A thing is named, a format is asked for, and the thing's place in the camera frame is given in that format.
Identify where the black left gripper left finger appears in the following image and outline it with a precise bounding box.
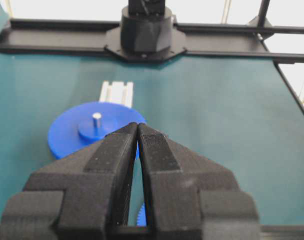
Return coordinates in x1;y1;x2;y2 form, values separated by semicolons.
0;122;138;240

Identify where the silver aluminium extrusion rail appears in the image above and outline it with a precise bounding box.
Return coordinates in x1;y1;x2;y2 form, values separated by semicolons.
99;81;134;108

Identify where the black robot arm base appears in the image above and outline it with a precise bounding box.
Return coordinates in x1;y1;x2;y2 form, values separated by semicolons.
105;0;186;63

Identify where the small blue gear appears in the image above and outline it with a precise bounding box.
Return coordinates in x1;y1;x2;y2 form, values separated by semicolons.
136;203;147;227

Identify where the black frame rail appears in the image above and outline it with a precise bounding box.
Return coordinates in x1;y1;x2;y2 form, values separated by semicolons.
0;19;304;64

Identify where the large blue gear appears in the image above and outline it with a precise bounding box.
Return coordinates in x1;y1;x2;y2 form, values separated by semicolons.
48;101;146;159

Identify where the steel shaft in large gear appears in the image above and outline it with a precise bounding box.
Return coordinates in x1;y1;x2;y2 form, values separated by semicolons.
92;112;102;128

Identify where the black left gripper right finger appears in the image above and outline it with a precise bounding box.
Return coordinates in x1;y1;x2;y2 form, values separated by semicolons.
137;123;260;240

